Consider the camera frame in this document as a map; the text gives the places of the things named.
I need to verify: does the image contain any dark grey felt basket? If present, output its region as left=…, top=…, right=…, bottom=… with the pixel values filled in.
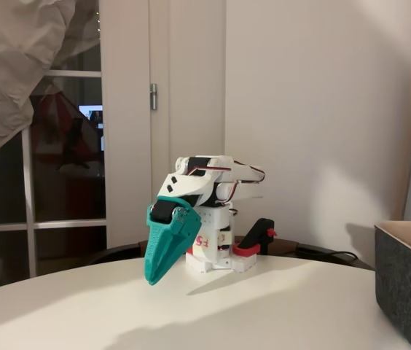
left=374, top=220, right=411, bottom=350

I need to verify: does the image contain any yellow F5 sticker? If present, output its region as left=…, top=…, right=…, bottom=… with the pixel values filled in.
left=192, top=233, right=214, bottom=252

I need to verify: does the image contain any white framed glass door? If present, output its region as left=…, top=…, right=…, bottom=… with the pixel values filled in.
left=0, top=0, right=152, bottom=292

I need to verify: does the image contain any metal door hinge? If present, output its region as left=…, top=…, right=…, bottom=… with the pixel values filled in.
left=149, top=82, right=159, bottom=112

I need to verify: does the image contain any beige shirt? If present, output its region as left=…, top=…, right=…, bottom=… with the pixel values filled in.
left=0, top=0, right=101, bottom=200

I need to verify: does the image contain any red white servo wire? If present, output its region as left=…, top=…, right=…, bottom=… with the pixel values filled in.
left=213, top=180, right=240, bottom=217
left=186, top=163, right=266, bottom=183

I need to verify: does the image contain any thin black cable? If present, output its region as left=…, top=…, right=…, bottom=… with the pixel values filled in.
left=298, top=247, right=359, bottom=261

